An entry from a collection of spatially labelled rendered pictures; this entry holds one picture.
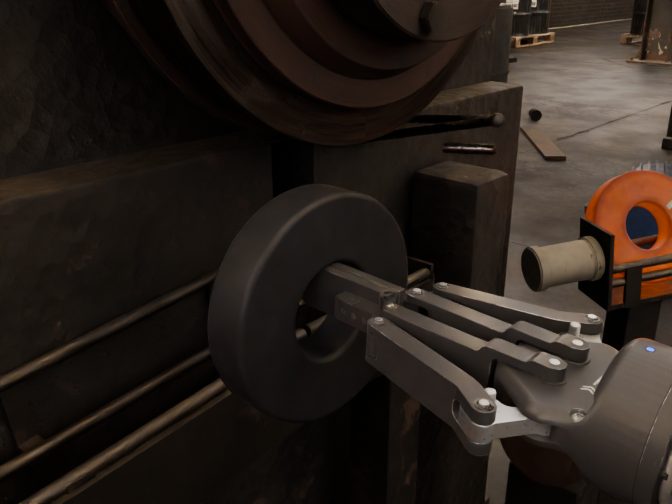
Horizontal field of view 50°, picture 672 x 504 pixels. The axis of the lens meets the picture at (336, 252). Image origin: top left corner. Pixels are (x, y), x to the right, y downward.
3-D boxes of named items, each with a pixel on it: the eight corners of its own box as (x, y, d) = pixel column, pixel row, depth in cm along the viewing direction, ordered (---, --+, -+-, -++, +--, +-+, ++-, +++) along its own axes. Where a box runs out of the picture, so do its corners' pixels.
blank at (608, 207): (635, 308, 98) (649, 307, 95) (560, 223, 98) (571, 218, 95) (708, 235, 101) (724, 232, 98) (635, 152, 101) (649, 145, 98)
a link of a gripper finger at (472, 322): (581, 353, 35) (594, 343, 36) (403, 280, 42) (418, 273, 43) (568, 419, 37) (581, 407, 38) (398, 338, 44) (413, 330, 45)
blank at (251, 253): (190, 429, 44) (224, 453, 42) (219, 179, 41) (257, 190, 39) (357, 382, 56) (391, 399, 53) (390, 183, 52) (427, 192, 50)
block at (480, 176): (398, 338, 99) (405, 167, 90) (433, 319, 104) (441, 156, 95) (465, 365, 92) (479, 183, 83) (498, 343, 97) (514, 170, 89)
